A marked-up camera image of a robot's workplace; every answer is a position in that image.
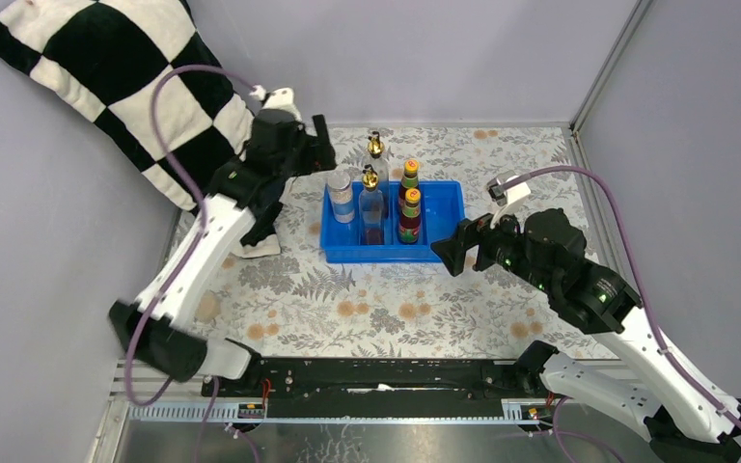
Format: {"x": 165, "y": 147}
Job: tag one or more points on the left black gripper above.
{"x": 315, "y": 157}

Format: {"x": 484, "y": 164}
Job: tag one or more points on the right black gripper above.
{"x": 471, "y": 232}

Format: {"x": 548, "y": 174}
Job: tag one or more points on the blue plastic divided bin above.
{"x": 442, "y": 207}

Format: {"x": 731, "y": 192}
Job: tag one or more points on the clear gold-cap bottle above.
{"x": 377, "y": 158}
{"x": 372, "y": 208}

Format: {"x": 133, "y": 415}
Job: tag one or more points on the yellow-cap sauce bottle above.
{"x": 409, "y": 222}
{"x": 409, "y": 180}

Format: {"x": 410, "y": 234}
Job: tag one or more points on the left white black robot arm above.
{"x": 241, "y": 203}

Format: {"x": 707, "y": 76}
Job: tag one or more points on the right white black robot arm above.
{"x": 679, "y": 412}

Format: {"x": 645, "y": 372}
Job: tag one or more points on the floral patterned table mat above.
{"x": 297, "y": 303}

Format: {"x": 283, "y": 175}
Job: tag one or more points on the black white checkered pillow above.
{"x": 141, "y": 73}

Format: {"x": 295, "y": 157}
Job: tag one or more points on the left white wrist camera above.
{"x": 280, "y": 99}

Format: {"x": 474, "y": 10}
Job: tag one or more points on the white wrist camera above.
{"x": 280, "y": 99}
{"x": 508, "y": 191}

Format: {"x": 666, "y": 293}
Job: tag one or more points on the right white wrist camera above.
{"x": 508, "y": 191}

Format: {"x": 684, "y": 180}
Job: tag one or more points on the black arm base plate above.
{"x": 376, "y": 388}

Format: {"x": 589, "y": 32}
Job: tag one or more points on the aluminium frame rail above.
{"x": 194, "y": 407}

